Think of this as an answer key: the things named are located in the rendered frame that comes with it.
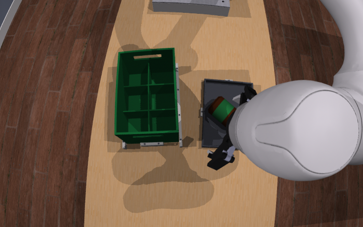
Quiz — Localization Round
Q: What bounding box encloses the green divided crate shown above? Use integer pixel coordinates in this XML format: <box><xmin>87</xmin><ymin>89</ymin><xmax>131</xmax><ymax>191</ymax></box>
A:
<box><xmin>114</xmin><ymin>48</ymin><xmax>179</xmax><ymax>144</ymax></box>

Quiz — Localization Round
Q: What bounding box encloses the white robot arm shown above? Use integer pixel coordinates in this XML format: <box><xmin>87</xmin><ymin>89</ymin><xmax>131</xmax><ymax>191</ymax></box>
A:
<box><xmin>229</xmin><ymin>0</ymin><xmax>363</xmax><ymax>181</ymax></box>

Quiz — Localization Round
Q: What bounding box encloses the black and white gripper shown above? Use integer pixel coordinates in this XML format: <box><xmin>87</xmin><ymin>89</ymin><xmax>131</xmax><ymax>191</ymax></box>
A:
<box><xmin>207</xmin><ymin>85</ymin><xmax>257</xmax><ymax>170</ymax></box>

